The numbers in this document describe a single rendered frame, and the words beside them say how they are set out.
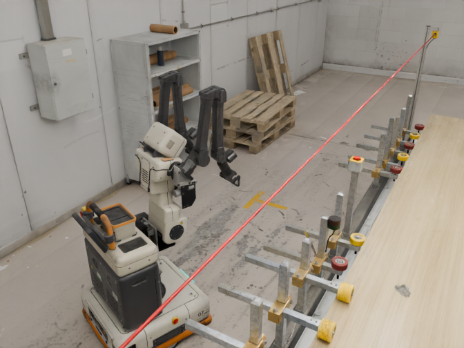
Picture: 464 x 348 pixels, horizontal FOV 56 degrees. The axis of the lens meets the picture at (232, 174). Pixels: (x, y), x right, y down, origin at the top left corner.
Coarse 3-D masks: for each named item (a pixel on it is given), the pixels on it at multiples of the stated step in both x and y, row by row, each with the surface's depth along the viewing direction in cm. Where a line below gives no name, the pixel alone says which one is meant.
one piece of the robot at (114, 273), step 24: (96, 216) 274; (144, 240) 251; (96, 264) 269; (120, 264) 236; (144, 264) 246; (96, 288) 286; (120, 288) 243; (144, 288) 252; (120, 312) 255; (144, 312) 259
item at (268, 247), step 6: (264, 246) 238; (270, 246) 237; (276, 246) 237; (276, 252) 236; (282, 252) 233; (288, 252) 233; (294, 252) 233; (294, 258) 231; (312, 258) 228; (324, 264) 224; (330, 264) 224; (330, 270) 222
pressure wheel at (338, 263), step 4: (336, 256) 222; (340, 256) 222; (332, 260) 219; (336, 260) 219; (340, 260) 218; (344, 260) 219; (332, 264) 219; (336, 264) 216; (340, 264) 216; (344, 264) 216; (336, 268) 217; (340, 268) 216; (344, 268) 216
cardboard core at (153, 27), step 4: (152, 24) 452; (156, 24) 450; (160, 24) 449; (152, 28) 451; (156, 28) 448; (160, 28) 446; (164, 28) 443; (168, 28) 441; (172, 28) 439; (176, 28) 445; (164, 32) 447; (168, 32) 444; (172, 32) 442; (176, 32) 445
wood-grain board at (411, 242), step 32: (448, 128) 386; (416, 160) 327; (448, 160) 327; (416, 192) 283; (448, 192) 283; (384, 224) 249; (416, 224) 249; (448, 224) 249; (384, 256) 223; (416, 256) 223; (448, 256) 223; (384, 288) 202; (416, 288) 202; (448, 288) 202; (352, 320) 184; (384, 320) 184; (416, 320) 184; (448, 320) 184
